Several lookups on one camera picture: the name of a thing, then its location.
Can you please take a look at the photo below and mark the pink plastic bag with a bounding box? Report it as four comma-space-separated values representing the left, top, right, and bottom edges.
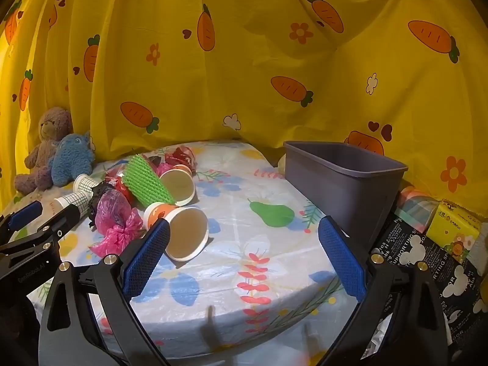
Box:
89, 190, 147, 258

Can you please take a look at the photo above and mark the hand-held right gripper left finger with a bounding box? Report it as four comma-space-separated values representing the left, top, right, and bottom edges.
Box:
38, 218, 171, 366

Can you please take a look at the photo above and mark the blue plush toy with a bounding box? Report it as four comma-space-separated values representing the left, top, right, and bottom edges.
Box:
51, 131, 96, 187

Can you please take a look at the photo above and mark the floral plastic table cover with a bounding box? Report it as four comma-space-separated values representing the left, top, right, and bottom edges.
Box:
0, 141, 382, 366

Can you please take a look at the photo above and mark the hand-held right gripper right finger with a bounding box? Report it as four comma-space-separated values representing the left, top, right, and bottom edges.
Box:
317, 215, 452, 366

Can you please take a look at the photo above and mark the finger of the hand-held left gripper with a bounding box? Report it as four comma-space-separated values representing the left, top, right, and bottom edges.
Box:
0, 200, 43, 241
0, 203, 82, 260

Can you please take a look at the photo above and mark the yellow tissue pack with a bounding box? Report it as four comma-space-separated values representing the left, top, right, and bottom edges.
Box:
426, 199, 483, 264

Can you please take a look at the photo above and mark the orange print paper cup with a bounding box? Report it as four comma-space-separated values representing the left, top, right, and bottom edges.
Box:
144, 202, 210, 262
159, 165, 196, 206

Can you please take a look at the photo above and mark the yellow carrot print curtain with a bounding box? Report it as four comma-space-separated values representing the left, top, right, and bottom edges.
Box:
0, 0, 488, 214

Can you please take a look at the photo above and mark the grey plastic bin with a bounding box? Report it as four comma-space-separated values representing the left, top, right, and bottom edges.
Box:
283, 141, 409, 250

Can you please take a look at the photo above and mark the pastel plaid pouch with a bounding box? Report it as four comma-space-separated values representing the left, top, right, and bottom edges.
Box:
394, 187, 439, 233

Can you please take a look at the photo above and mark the black printed bag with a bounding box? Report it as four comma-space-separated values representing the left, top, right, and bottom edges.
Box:
362, 213, 488, 355

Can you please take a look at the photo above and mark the green foam net sleeve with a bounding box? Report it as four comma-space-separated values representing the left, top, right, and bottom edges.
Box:
123, 153, 176, 204

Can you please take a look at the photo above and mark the red wrapper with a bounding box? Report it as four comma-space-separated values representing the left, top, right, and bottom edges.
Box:
164, 145, 197, 172

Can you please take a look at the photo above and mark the black plastic bag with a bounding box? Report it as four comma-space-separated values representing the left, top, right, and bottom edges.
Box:
88, 181, 115, 229

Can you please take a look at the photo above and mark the checked white paper cup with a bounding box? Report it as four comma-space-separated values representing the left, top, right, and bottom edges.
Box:
53, 191, 92, 210
73, 174, 105, 195

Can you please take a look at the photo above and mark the purple teddy bear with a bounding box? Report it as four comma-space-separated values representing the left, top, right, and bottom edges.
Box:
14, 107, 75, 195

